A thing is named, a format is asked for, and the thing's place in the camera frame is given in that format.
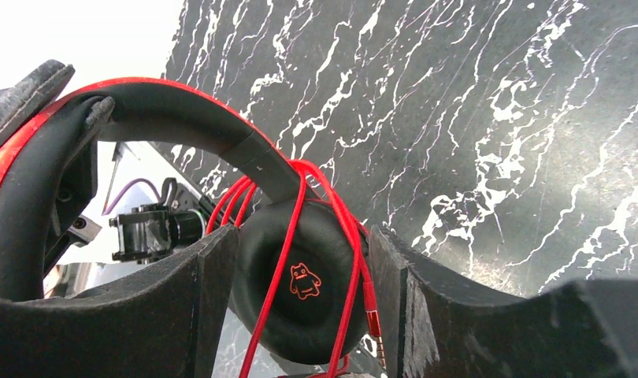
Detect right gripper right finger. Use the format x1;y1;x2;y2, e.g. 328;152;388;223
369;227;638;377

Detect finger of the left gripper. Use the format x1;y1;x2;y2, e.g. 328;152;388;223
0;59;75;147
43;96;115;275

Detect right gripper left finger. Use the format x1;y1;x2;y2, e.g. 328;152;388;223
0;225;239;377

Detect red headphone cable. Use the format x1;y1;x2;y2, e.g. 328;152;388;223
205;158;388;378

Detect red black headphones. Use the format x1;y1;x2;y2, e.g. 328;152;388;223
0;74;380;365

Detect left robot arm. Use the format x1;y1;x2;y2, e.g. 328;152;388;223
0;60;205;274

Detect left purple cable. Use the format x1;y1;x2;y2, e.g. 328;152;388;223
100;177;162;217

